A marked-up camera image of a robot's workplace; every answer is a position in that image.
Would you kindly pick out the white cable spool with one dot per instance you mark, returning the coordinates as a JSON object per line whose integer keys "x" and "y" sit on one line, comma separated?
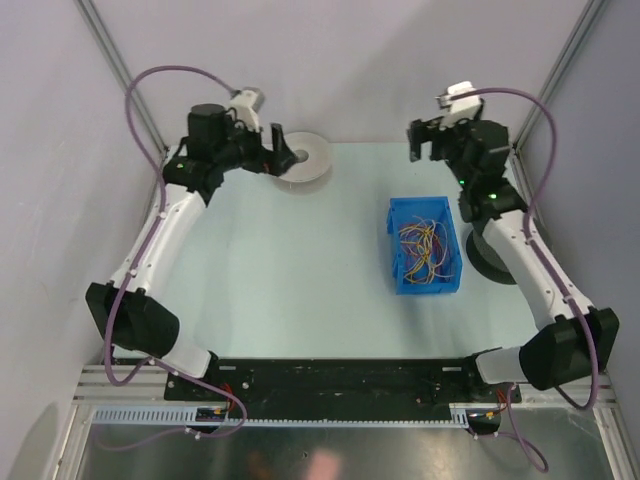
{"x": 313, "y": 167}

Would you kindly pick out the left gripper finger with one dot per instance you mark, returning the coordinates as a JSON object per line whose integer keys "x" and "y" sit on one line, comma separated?
{"x": 279, "y": 148}
{"x": 284, "y": 161}

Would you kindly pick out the right aluminium frame post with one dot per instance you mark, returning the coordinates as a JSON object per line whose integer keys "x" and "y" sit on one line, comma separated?
{"x": 583, "y": 27}

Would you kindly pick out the slotted grey cable duct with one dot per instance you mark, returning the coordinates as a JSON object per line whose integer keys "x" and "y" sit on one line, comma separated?
{"x": 201, "y": 416}

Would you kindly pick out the aluminium frame post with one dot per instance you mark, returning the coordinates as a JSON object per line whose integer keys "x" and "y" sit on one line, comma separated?
{"x": 118, "y": 67}
{"x": 583, "y": 27}

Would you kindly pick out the dark grey cable spool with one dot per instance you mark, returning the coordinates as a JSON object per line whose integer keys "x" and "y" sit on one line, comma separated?
{"x": 485, "y": 260}

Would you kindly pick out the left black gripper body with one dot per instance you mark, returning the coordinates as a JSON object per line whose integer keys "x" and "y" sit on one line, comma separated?
{"x": 249, "y": 149}

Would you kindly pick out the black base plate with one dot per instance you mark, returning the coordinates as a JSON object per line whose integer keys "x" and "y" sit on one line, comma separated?
{"x": 344, "y": 390}

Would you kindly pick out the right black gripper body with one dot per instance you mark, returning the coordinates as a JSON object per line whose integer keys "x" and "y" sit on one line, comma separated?
{"x": 448, "y": 144}

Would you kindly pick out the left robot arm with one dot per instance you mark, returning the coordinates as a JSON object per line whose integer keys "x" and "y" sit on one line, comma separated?
{"x": 126, "y": 309}

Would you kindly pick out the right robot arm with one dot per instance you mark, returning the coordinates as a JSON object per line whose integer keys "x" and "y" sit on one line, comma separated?
{"x": 574, "y": 338}

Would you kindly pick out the left aluminium frame post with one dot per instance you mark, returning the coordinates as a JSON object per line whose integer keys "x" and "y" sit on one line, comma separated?
{"x": 118, "y": 67}

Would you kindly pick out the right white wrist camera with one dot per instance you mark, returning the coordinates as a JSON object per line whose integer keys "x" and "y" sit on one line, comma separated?
{"x": 458, "y": 103}

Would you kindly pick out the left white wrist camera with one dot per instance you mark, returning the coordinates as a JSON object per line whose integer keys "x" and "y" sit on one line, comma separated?
{"x": 245, "y": 105}

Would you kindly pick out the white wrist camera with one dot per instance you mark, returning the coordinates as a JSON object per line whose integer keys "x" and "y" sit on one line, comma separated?
{"x": 458, "y": 103}
{"x": 245, "y": 105}

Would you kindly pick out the blue plastic bin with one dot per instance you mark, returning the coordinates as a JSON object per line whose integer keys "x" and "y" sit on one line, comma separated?
{"x": 425, "y": 253}

